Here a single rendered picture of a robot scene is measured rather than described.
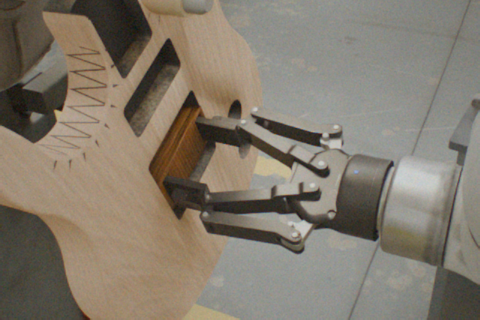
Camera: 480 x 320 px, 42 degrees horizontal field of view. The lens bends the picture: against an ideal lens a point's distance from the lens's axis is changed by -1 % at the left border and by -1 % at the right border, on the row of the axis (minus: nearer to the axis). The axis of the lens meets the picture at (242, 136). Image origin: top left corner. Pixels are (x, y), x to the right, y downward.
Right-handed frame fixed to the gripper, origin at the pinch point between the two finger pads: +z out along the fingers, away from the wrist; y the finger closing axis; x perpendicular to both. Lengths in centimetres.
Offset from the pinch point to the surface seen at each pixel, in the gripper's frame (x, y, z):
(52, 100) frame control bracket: -8.3, 8.8, 27.9
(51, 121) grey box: -20.4, 13.0, 37.5
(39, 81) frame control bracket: -6.4, 10.3, 30.3
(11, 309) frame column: -35, -14, 35
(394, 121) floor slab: -151, 128, 11
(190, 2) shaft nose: 17.1, 4.2, -3.1
